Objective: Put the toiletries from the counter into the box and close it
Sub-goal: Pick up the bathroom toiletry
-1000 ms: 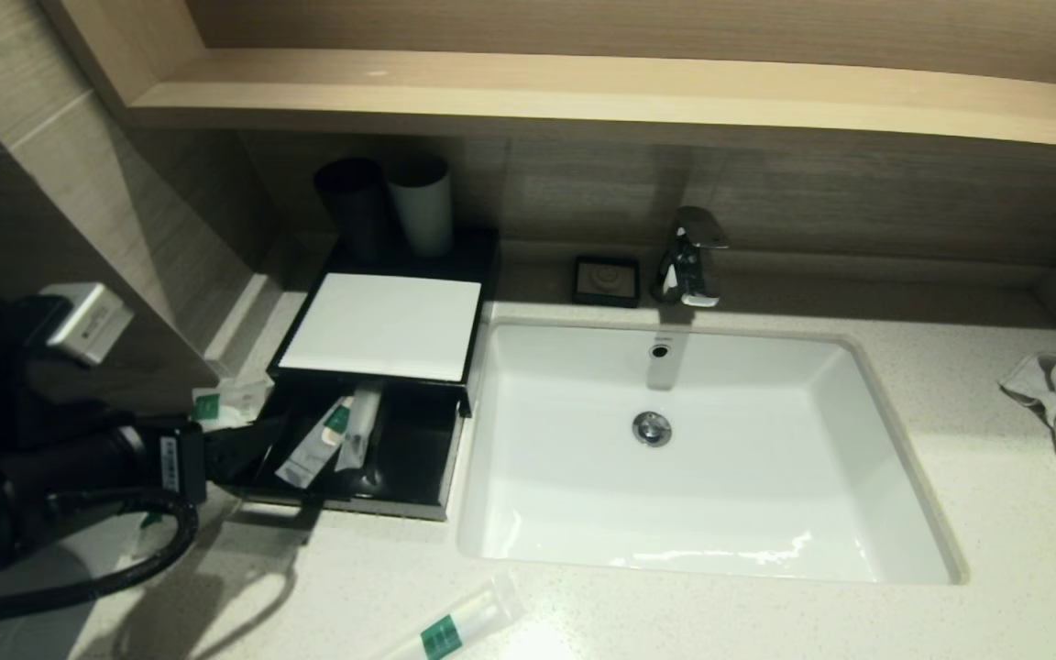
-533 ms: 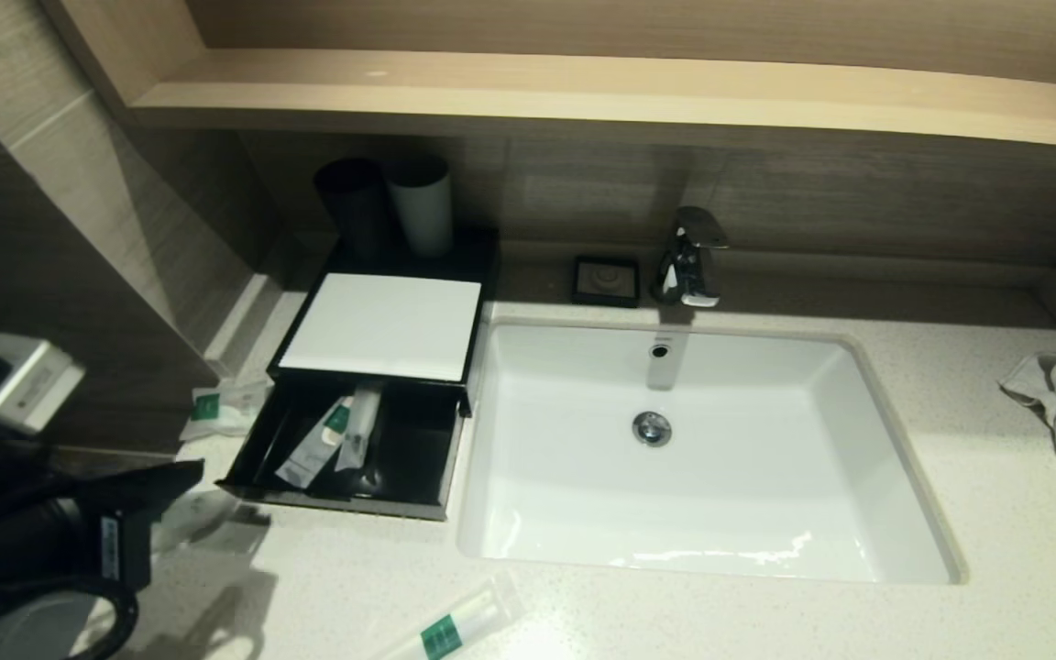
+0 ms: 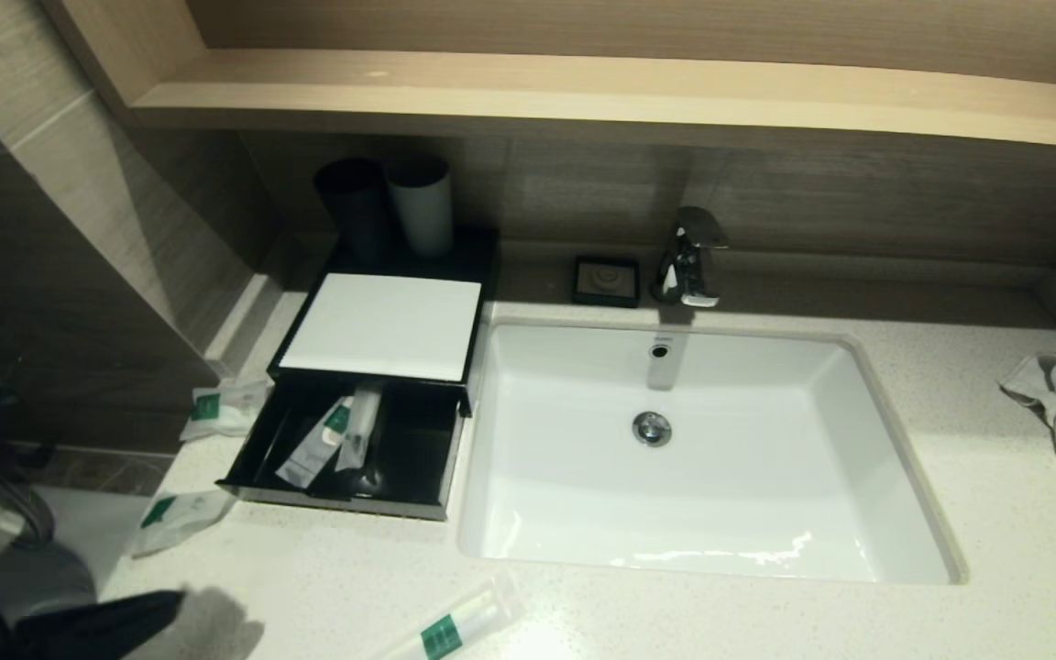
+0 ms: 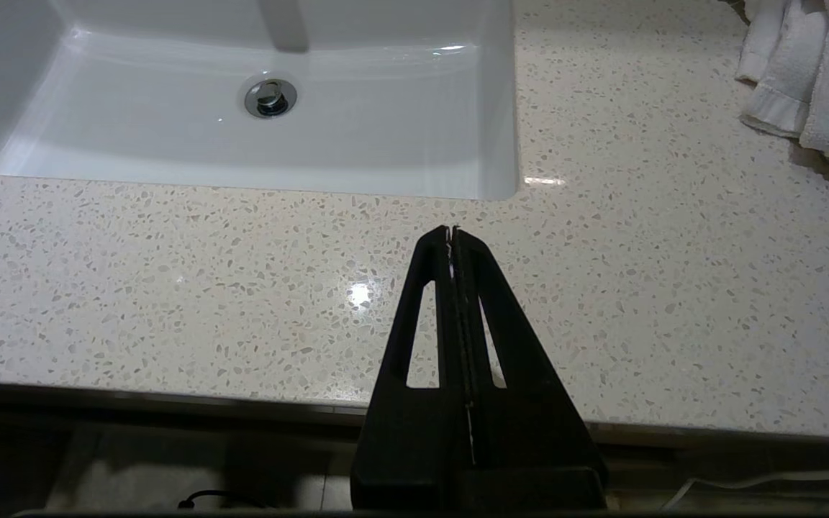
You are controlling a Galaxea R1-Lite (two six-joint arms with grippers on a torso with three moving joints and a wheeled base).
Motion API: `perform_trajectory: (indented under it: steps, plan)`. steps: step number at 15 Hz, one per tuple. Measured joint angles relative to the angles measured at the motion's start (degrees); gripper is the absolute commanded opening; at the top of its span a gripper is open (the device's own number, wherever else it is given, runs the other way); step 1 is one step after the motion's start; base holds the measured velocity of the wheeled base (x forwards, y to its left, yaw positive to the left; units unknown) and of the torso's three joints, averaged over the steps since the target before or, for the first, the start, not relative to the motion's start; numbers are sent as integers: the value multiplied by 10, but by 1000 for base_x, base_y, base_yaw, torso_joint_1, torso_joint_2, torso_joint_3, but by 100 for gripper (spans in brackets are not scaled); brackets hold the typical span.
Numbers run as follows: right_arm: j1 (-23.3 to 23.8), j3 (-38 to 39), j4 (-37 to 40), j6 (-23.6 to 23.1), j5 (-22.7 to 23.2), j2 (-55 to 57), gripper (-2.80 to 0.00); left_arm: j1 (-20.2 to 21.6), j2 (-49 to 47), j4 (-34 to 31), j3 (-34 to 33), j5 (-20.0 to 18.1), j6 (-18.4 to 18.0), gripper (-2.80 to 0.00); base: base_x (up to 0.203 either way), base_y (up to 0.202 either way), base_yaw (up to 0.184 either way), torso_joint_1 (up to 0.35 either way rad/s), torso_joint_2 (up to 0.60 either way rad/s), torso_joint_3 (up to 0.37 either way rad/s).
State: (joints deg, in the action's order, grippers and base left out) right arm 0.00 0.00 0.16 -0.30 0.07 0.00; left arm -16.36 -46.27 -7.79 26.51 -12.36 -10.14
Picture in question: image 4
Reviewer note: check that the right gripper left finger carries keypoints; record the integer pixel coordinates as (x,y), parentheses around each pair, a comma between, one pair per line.
(393,432)

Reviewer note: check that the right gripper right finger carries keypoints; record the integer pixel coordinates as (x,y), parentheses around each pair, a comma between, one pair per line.
(537,432)

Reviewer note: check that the white ceramic sink basin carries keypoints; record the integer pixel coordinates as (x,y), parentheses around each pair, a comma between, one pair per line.
(242,129)

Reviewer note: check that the chrome drain stopper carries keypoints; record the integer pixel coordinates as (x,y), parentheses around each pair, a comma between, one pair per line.
(270,97)

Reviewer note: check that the white towel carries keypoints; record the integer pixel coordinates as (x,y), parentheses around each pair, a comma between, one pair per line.
(817,86)

